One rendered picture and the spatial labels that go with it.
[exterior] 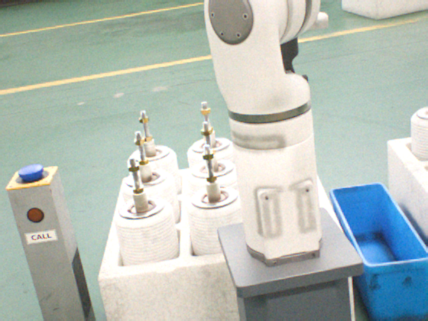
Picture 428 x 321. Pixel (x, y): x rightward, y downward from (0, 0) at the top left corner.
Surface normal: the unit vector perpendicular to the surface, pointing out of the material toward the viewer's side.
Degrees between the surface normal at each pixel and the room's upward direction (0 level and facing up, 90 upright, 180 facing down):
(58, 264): 90
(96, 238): 0
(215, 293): 90
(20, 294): 0
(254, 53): 94
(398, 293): 92
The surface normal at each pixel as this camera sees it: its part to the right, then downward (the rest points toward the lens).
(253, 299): -0.59, 0.39
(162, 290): 0.02, 0.39
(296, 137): 0.53, 0.26
